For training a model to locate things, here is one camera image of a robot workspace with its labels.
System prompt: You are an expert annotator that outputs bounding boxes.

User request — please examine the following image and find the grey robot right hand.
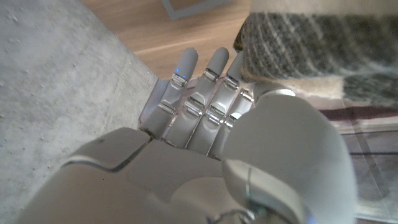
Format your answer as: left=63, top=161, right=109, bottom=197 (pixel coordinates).
left=14, top=46, right=358, bottom=224

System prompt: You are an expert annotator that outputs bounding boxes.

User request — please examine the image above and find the beige plaid fringed scarf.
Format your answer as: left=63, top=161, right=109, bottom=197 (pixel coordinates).
left=233, top=0, right=398, bottom=108

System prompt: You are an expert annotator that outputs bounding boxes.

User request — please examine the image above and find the printed sofa room backdrop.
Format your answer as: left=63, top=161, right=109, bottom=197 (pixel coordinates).
left=306, top=95, right=398, bottom=222

